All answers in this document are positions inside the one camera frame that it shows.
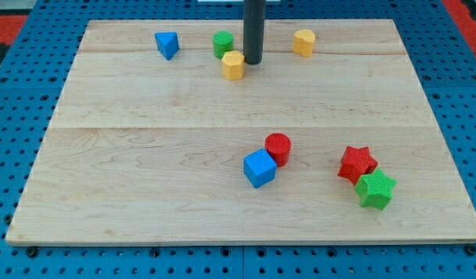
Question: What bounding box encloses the yellow hexagon block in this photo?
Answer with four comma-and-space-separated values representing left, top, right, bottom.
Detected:
221, 50, 244, 81

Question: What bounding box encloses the blue cube block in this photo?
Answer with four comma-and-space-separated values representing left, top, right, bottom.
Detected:
243, 149, 277, 188

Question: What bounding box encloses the red cylinder block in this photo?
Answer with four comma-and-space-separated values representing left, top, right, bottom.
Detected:
264, 133, 291, 167

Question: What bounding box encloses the wooden board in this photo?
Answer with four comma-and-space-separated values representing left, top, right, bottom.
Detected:
5, 19, 476, 246

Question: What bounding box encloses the green cylinder block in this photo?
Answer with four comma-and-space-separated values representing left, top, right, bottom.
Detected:
212, 30, 234, 59

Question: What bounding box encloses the yellow heart block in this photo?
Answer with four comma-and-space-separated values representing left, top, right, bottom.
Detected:
292, 29, 316, 57

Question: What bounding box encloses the red star block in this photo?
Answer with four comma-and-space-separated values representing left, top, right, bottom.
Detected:
337, 146, 378, 185

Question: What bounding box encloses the blue triangle block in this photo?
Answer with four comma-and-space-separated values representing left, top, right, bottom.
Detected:
154, 32, 179, 60

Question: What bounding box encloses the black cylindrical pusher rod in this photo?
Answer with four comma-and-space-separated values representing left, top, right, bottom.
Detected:
243, 0, 266, 65

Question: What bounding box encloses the green star block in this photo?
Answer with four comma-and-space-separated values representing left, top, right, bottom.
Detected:
354, 168, 397, 211

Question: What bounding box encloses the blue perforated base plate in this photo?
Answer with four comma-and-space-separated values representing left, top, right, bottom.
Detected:
0, 0, 476, 278

